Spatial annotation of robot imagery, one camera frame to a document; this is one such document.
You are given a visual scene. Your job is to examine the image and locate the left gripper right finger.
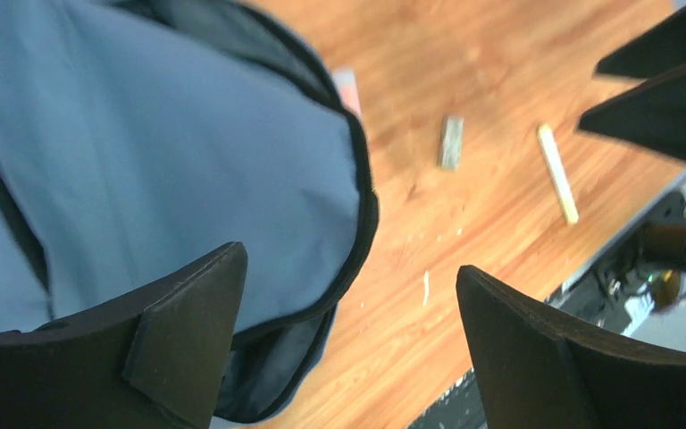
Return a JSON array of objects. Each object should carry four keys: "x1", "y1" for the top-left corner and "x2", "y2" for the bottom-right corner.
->
[{"x1": 456, "y1": 265, "x2": 686, "y2": 428}]

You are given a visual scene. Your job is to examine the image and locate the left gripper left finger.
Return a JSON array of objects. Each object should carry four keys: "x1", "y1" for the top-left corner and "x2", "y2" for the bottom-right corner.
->
[{"x1": 0, "y1": 242, "x2": 247, "y2": 428}]

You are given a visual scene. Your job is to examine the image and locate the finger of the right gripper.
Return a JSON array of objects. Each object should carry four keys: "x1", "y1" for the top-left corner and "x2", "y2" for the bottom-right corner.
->
[
  {"x1": 595, "y1": 2, "x2": 686, "y2": 79},
  {"x1": 578, "y1": 63, "x2": 686, "y2": 162}
]

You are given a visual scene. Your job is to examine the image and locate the white yellow highlighter pen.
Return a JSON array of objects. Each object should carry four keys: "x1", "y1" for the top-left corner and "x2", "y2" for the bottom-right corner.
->
[{"x1": 537, "y1": 124, "x2": 580, "y2": 224}]

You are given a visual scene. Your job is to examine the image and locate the blue grey backpack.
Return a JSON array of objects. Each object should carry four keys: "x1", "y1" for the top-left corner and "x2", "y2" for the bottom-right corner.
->
[{"x1": 0, "y1": 1, "x2": 379, "y2": 428}]

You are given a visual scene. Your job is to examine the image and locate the speckled grey eraser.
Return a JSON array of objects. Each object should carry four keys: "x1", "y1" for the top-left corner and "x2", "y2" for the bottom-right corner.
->
[{"x1": 438, "y1": 115, "x2": 464, "y2": 172}]

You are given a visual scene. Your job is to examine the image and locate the pink yellow highlighter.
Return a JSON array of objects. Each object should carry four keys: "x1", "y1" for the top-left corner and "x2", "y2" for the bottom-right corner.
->
[{"x1": 331, "y1": 67, "x2": 363, "y2": 121}]

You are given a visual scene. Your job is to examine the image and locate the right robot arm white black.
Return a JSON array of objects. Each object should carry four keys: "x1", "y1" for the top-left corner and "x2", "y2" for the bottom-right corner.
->
[{"x1": 578, "y1": 5, "x2": 686, "y2": 273}]

